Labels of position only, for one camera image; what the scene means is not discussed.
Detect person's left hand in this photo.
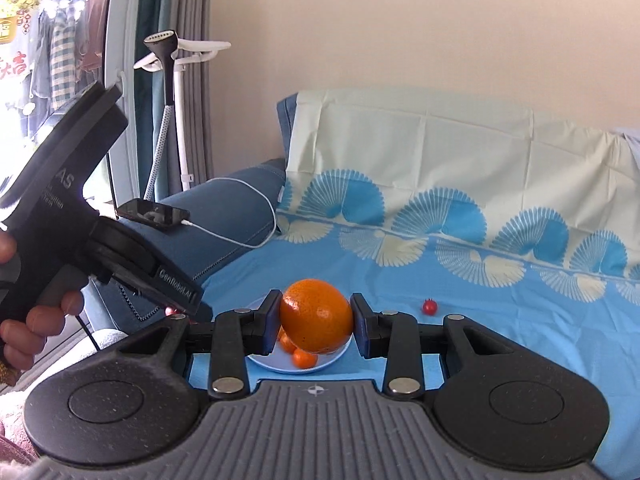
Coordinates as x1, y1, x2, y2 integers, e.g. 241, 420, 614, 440
0, 231, 87, 373

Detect light blue plate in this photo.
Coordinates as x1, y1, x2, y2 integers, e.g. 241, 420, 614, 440
248, 300, 352, 375

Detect black smartphone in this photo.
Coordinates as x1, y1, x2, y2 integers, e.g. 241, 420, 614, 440
116, 198, 190, 231

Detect grey fuzzy cushion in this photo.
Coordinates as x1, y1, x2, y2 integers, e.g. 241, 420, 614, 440
29, 327, 132, 391

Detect blue and cream patterned sheet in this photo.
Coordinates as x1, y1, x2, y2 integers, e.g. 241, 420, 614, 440
204, 89, 639, 479

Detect hanging clothes outside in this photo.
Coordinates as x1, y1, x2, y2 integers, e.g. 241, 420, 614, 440
20, 0, 108, 138

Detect garment steamer stand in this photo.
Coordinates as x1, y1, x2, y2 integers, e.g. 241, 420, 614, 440
134, 29, 231, 200

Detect white charging cable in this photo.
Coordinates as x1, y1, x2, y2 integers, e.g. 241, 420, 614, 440
180, 175, 279, 252

